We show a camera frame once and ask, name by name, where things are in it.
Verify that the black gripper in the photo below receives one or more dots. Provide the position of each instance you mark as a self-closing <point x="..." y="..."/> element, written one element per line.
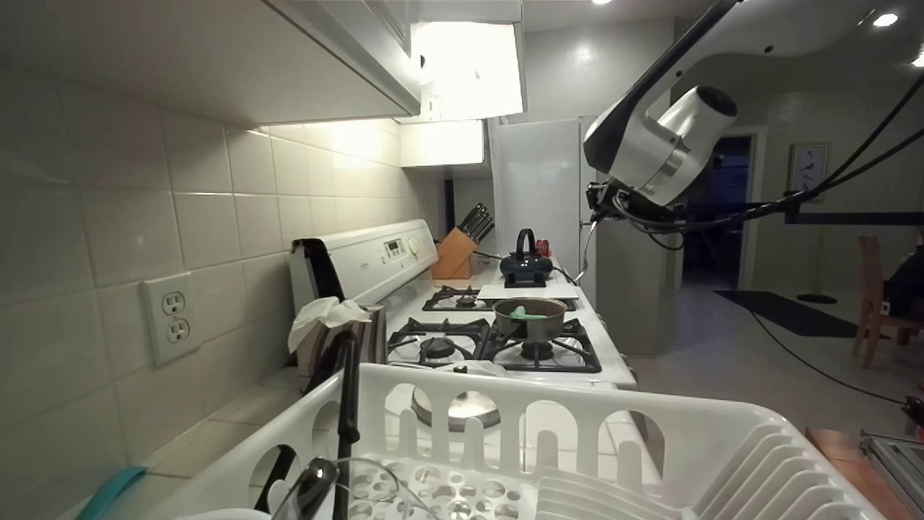
<point x="616" y="203"/>

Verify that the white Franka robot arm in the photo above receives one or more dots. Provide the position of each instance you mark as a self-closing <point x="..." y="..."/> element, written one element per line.
<point x="665" y="154"/>

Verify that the white plastic dish rack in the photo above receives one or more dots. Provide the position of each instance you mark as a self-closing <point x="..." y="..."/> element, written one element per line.
<point x="577" y="436"/>

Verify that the round metal pot lid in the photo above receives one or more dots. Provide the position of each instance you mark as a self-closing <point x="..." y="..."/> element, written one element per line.
<point x="463" y="408"/>

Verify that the white crumpled cloth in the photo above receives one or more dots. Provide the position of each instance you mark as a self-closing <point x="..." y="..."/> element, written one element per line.
<point x="320" y="317"/>

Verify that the white refrigerator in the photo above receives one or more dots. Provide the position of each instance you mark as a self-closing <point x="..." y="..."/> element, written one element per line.
<point x="535" y="184"/>

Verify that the white cutting board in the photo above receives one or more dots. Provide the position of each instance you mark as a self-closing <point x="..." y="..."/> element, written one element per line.
<point x="566" y="287"/>

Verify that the dark teal kettle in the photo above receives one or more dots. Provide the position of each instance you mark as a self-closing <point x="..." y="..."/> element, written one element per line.
<point x="527" y="267"/>

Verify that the wooden knife block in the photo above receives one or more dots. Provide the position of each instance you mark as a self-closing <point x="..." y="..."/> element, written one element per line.
<point x="452" y="259"/>

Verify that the white upper cabinet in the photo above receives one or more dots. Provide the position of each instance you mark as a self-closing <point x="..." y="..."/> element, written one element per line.
<point x="465" y="69"/>
<point x="190" y="59"/>

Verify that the round ceiling light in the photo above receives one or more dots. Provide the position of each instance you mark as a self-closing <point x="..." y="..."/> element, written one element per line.
<point x="885" y="20"/>
<point x="602" y="1"/>

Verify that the dark floor mat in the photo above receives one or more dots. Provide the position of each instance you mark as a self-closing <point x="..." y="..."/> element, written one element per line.
<point x="798" y="317"/>

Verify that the white gas stove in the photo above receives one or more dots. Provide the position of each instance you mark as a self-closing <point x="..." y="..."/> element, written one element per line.
<point x="371" y="256"/>

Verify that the wooden chair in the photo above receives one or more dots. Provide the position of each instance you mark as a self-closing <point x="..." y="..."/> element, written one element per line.
<point x="870" y="319"/>

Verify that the black long utensil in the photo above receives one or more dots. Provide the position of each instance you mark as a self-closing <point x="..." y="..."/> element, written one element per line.
<point x="348" y="415"/>

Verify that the wooden platform board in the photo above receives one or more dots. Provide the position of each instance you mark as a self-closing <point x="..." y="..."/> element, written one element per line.
<point x="846" y="473"/>

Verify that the glass lid black knob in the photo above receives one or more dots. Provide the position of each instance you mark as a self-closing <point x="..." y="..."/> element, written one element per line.
<point x="317" y="480"/>

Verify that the white door frame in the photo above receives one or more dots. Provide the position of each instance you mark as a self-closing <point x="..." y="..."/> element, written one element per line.
<point x="756" y="241"/>

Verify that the framed wall picture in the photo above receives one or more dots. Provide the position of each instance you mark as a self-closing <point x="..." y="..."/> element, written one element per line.
<point x="808" y="171"/>

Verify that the black camera boom stand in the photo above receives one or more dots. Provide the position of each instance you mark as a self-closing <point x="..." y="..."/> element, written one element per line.
<point x="866" y="219"/>

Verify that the metal base plate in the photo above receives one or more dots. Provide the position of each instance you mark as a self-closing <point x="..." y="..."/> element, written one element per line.
<point x="899" y="459"/>

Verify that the white wall outlet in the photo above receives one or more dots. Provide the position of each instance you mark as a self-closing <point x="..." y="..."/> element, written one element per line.
<point x="173" y="319"/>

